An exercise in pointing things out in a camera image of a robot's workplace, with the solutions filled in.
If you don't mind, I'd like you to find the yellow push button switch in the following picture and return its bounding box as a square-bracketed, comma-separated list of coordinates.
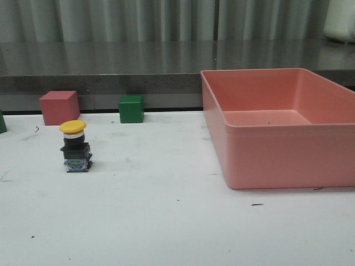
[59, 120, 92, 172]

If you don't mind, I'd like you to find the green cube right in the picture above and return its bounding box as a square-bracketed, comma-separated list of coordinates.
[118, 95, 144, 123]

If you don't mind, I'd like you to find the green cube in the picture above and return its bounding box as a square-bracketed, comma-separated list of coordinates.
[118, 95, 144, 123]
[0, 110, 7, 134]

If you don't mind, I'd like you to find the pink plastic bin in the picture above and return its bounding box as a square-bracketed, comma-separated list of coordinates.
[201, 68, 354, 190]

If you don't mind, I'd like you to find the pink cube rear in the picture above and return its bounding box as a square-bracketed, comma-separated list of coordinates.
[39, 91, 80, 126]

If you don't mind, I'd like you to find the green cube left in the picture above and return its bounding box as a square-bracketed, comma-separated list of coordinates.
[0, 110, 7, 134]

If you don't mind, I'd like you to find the white container on counter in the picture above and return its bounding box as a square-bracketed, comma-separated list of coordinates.
[323, 0, 354, 43]

